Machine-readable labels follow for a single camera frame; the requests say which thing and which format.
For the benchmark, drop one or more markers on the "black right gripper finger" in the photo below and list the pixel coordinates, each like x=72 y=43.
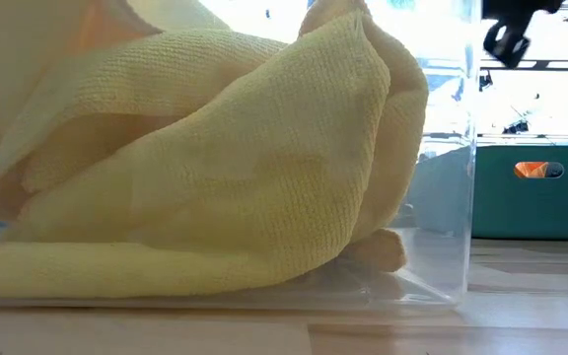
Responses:
x=519 y=49
x=491 y=42

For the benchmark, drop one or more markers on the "orange microfiber towel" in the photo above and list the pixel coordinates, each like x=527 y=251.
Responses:
x=528 y=170

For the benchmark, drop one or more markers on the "yellow microfiber towel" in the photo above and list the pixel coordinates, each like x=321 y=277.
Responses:
x=215 y=172

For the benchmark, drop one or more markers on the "teal plastic basket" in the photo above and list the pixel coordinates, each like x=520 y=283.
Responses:
x=511 y=212

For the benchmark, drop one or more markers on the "clear plastic storage bin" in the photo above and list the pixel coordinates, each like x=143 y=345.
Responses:
x=437 y=276

